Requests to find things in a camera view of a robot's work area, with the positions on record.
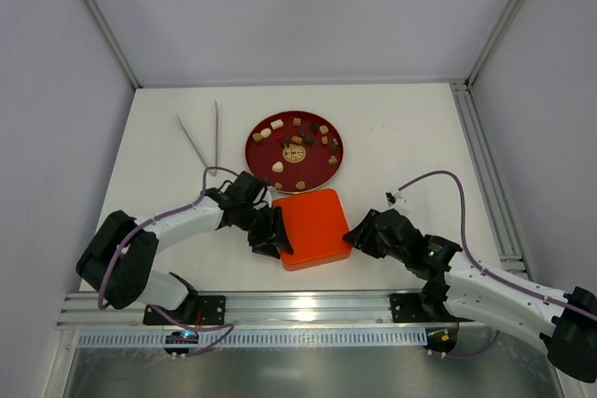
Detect orange box lid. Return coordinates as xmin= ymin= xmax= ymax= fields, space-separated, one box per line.
xmin=273 ymin=188 xmax=352 ymax=271

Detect metal tweezers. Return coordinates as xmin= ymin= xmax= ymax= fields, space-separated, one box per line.
xmin=175 ymin=101 xmax=220 ymax=177

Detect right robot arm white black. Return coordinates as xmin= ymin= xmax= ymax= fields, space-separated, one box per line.
xmin=343 ymin=209 xmax=596 ymax=383

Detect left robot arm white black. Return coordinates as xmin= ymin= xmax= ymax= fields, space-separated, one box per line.
xmin=76 ymin=172 xmax=294 ymax=310

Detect white heart chocolate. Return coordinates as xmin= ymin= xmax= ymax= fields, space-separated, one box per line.
xmin=271 ymin=161 xmax=284 ymax=172

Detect white rectangular chocolate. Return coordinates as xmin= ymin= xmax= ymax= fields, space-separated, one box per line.
xmin=271 ymin=119 xmax=284 ymax=130

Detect round dark red tray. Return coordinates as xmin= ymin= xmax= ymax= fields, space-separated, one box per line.
xmin=244 ymin=110 xmax=345 ymax=194

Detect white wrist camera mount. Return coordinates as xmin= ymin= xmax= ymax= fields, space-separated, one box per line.
xmin=385 ymin=190 xmax=408 ymax=207

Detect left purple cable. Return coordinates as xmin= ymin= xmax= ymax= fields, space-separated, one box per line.
xmin=96 ymin=166 xmax=243 ymax=357

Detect aluminium front rail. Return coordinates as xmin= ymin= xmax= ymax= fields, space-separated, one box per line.
xmin=55 ymin=289 xmax=514 ymax=332

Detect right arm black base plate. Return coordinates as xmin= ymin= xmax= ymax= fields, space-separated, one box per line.
xmin=388 ymin=292 xmax=456 ymax=323

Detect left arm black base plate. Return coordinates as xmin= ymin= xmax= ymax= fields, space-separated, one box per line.
xmin=163 ymin=292 xmax=226 ymax=327

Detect slotted cable duct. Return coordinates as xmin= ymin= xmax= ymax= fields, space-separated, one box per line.
xmin=76 ymin=327 xmax=427 ymax=349

